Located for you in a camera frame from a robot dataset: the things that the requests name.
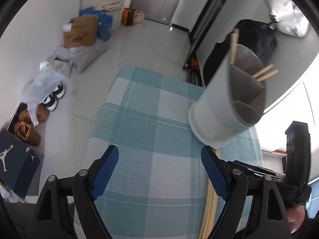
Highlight white plastic bag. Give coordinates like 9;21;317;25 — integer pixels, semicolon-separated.
21;62;69;126

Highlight person's right hand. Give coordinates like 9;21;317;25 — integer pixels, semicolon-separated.
287;205;306;234

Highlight red yellow shopping bag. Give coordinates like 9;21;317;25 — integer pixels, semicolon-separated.
121;8;136;26

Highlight dark blue shoe box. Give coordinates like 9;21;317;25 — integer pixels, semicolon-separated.
0;129;40;199

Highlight teal checked tablecloth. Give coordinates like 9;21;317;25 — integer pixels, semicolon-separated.
83;66;208;238

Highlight black backpack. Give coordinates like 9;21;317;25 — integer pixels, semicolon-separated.
203;19;277;85

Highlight wooden chopstick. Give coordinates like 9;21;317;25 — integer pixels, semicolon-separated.
198;149;221;239

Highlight white hanging bag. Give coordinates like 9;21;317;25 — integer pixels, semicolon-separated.
264;0;310;38

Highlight cream cloth on box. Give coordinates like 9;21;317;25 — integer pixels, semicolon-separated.
94;1;123;12

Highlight brown slipper near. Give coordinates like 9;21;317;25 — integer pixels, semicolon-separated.
14;121;41;146

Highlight brown cardboard box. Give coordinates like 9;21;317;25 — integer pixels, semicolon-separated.
63;15;98;48

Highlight blue cardboard box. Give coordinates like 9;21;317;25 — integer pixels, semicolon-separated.
79;9;112;42

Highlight grey plastic parcel bag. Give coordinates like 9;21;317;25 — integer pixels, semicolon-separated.
53;39;108;72

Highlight black white sneakers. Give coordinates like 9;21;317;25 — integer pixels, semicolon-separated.
42;83;66;111

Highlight grey utensil holder cup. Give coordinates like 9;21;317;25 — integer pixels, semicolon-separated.
188;44;267;148

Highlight black door frame rail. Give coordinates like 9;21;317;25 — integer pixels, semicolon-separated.
183;0;226;69

